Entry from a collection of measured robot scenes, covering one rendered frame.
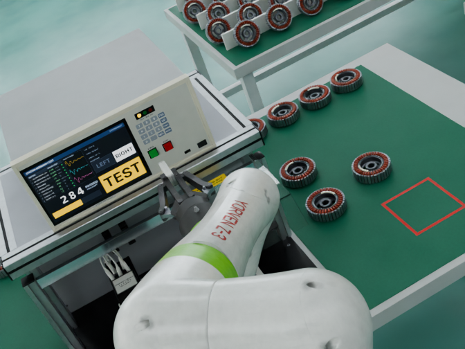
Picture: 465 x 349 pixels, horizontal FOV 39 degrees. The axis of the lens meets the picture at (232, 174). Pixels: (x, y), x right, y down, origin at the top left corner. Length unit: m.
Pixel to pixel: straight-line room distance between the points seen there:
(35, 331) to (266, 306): 1.34
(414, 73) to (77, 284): 1.31
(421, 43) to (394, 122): 1.92
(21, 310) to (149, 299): 1.35
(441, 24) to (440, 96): 1.98
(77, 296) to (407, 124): 1.11
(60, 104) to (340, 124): 0.95
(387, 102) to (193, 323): 1.62
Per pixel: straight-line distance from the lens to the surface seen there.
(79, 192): 1.54
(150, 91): 1.50
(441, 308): 2.54
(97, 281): 1.86
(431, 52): 3.91
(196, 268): 0.77
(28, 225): 1.66
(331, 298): 0.67
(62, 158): 1.49
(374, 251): 1.73
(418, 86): 2.28
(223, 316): 0.68
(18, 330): 2.00
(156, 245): 1.84
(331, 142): 2.10
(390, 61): 2.44
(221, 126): 1.66
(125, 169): 1.54
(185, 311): 0.70
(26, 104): 1.71
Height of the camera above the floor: 2.00
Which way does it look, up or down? 36 degrees down
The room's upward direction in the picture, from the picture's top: 22 degrees counter-clockwise
